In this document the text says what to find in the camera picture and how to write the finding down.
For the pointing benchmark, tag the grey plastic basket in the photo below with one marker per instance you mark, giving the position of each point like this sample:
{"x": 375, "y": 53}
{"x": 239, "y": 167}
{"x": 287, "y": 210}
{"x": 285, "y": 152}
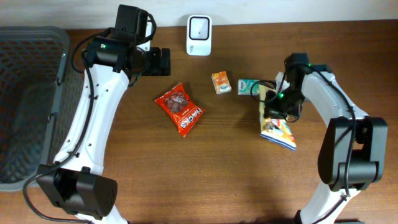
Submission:
{"x": 39, "y": 97}

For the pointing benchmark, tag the red snack bag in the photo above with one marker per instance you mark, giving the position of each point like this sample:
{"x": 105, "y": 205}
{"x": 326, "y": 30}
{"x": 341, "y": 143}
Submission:
{"x": 182, "y": 111}

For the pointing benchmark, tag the orange tissue pack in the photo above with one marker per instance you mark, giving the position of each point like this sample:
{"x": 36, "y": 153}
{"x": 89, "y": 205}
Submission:
{"x": 221, "y": 82}

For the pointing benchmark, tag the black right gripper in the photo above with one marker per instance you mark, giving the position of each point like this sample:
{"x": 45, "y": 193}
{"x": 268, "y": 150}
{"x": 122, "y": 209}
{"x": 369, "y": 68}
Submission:
{"x": 272, "y": 111}

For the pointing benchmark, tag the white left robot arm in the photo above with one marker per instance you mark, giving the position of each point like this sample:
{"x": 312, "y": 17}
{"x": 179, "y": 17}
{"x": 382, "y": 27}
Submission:
{"x": 114, "y": 60}

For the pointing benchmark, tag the cream chips bag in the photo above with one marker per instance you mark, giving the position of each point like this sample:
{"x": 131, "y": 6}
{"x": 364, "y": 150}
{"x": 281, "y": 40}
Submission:
{"x": 274, "y": 130}

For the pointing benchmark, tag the teal tissue pack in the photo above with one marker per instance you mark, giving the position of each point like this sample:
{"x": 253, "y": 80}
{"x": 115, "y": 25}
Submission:
{"x": 248, "y": 87}

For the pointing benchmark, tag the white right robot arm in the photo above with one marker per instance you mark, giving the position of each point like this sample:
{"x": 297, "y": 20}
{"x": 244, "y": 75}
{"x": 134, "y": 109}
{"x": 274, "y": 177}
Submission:
{"x": 353, "y": 151}

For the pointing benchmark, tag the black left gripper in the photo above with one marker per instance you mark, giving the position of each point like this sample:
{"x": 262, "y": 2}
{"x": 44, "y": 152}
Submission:
{"x": 158, "y": 65}

